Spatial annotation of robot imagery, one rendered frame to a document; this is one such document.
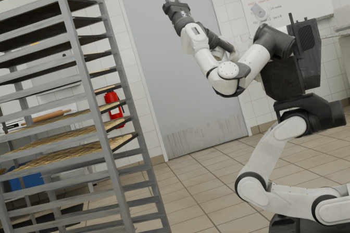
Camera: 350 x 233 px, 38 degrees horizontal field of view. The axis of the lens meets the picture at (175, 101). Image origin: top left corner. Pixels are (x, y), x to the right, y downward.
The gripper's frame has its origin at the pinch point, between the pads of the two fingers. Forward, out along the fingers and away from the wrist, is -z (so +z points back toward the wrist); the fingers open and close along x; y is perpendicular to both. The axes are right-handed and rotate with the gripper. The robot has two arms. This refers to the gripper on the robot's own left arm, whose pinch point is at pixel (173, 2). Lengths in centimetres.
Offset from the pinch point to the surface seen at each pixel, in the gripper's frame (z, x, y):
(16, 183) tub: -132, -2, -329
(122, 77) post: -15, -1, -60
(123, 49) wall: -251, 120, -245
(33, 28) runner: -18, -51, -34
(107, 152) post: 35, -22, -58
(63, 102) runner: 10, -38, -53
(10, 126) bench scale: -177, -8, -293
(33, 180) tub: -131, 14, -324
